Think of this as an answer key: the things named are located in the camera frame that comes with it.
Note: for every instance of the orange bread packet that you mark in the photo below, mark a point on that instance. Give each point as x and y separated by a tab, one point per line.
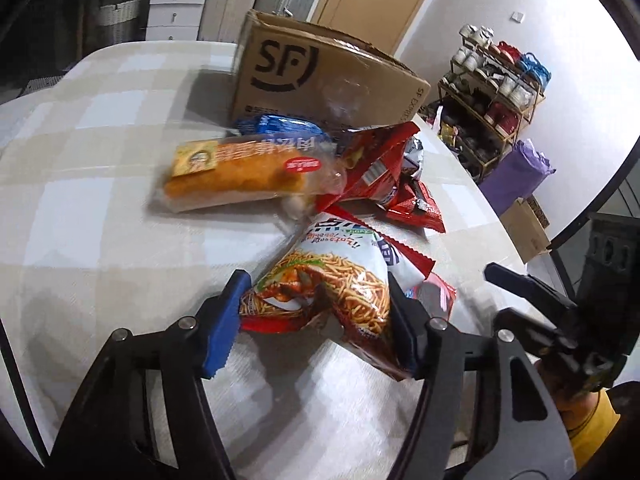
240	175

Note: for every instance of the noodle picture snack packet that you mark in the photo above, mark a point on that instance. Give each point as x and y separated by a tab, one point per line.
325	280

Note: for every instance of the white drawer cabinet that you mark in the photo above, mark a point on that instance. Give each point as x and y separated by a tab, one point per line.
175	5

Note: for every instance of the purple rolled mat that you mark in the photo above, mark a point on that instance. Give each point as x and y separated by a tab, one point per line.
515	180

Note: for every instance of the yellow wrapper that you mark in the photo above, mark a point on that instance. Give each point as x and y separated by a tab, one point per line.
448	135

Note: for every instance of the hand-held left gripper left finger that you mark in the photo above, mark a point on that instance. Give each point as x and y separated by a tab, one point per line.
225	325

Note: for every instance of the woven laundry basket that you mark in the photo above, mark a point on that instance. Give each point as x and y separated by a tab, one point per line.
117	20

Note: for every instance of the plain cardboard box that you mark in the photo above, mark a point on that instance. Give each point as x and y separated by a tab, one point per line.
522	230

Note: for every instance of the rows of racked shoes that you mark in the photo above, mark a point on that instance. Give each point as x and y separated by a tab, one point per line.
500	110

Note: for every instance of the red white snack packet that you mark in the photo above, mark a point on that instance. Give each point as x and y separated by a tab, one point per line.
437	295

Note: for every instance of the wooden door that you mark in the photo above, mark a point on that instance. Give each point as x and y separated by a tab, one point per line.
370	0

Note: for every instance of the wooden shoe rack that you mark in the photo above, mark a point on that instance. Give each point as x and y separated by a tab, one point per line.
526	110

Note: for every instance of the large red snack packet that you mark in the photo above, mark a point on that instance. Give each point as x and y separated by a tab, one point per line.
370	160

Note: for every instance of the checked tablecloth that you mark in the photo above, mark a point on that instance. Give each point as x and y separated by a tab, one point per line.
100	210

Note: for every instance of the large printed cardboard box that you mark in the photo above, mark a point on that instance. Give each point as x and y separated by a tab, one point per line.
280	70

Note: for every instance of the person's right forearm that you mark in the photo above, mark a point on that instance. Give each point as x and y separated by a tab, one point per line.
595	425

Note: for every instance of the beige suitcase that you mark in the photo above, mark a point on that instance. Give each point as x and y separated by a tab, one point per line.
225	0

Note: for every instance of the white light switch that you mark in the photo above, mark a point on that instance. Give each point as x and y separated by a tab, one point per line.
516	17

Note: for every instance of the blue snack packet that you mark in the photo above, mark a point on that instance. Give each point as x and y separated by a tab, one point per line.
280	125

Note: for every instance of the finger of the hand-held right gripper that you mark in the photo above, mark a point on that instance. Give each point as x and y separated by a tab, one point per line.
525	329
520	285

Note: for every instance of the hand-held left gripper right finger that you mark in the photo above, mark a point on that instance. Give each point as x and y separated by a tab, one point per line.
406	342

